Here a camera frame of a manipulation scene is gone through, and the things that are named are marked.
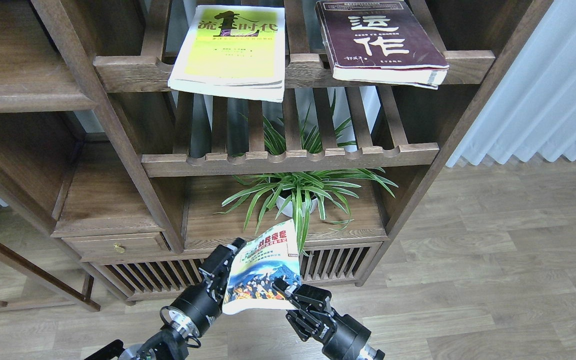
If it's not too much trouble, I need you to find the brass drawer knob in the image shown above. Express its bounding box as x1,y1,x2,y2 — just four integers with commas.
113,243,126,254

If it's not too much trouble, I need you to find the dark red book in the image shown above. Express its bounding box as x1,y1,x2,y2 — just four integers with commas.
315,0,450,89

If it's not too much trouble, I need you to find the white curtain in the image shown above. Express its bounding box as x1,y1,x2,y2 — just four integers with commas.
446,0,576,167

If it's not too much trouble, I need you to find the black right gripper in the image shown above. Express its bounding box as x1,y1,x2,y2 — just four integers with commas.
272,278,373,360

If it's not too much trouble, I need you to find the yellow green book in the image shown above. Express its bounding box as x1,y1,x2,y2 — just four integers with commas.
167,5,286,103

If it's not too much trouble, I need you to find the dark wooden bookshelf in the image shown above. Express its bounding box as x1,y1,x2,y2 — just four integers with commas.
0,0,552,304

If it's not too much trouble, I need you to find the small colourful paperback book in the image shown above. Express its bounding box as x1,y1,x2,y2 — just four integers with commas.
221,219,302,315

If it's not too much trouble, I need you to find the green spider plant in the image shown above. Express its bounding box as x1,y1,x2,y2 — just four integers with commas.
214,90,398,257

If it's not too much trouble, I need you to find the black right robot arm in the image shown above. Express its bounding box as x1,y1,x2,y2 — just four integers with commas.
272,278,386,360

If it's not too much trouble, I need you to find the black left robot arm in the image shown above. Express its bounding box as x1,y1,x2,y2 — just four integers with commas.
88,237,246,360

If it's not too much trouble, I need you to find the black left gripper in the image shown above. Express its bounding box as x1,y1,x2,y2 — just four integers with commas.
167,237,247,338

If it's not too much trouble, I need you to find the white plant pot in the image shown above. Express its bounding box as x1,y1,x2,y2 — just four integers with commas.
275,190,318,218

